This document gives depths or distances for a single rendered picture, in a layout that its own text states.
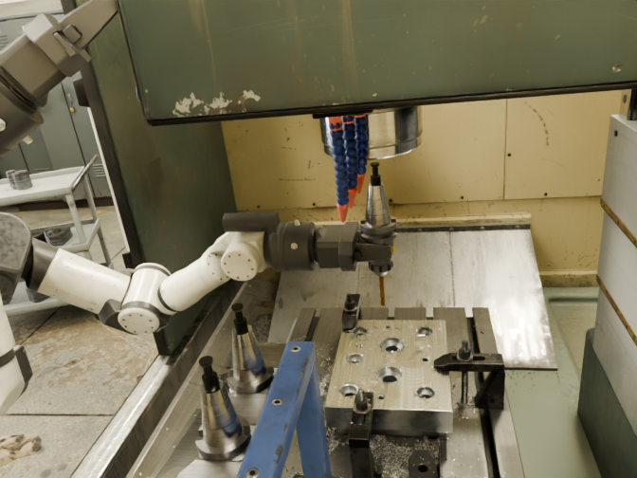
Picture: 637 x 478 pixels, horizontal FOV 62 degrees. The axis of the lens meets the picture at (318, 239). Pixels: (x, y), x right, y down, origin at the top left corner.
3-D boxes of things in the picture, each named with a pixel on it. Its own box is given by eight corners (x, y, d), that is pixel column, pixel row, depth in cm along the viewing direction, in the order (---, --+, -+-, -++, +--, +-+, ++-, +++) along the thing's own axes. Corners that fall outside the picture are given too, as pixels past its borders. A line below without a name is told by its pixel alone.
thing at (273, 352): (234, 368, 75) (233, 363, 75) (245, 345, 80) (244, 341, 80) (282, 369, 74) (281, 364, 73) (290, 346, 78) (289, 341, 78)
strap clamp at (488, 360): (434, 407, 107) (433, 345, 101) (434, 395, 110) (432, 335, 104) (503, 410, 104) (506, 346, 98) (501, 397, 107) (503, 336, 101)
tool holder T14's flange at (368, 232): (397, 241, 89) (396, 228, 88) (360, 243, 89) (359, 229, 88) (395, 227, 94) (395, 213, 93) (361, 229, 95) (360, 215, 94)
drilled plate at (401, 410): (326, 427, 100) (323, 406, 98) (345, 338, 126) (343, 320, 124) (452, 432, 95) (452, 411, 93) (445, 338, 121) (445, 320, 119)
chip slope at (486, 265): (248, 401, 157) (232, 326, 147) (296, 288, 217) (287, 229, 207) (573, 412, 139) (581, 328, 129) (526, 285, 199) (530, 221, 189)
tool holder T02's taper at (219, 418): (239, 445, 59) (228, 397, 57) (200, 449, 59) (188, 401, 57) (244, 416, 63) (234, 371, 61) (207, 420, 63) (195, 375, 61)
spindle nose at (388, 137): (427, 156, 77) (425, 70, 72) (318, 165, 79) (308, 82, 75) (419, 131, 92) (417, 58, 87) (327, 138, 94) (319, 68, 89)
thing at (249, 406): (206, 425, 65) (205, 419, 65) (220, 395, 70) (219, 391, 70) (261, 427, 64) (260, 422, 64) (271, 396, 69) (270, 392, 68)
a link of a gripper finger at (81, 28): (128, 11, 54) (81, 50, 54) (104, -17, 53) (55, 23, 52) (128, 11, 53) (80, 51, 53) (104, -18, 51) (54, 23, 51)
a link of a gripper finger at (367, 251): (391, 259, 91) (355, 260, 92) (391, 242, 89) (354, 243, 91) (391, 264, 89) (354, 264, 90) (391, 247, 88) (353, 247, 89)
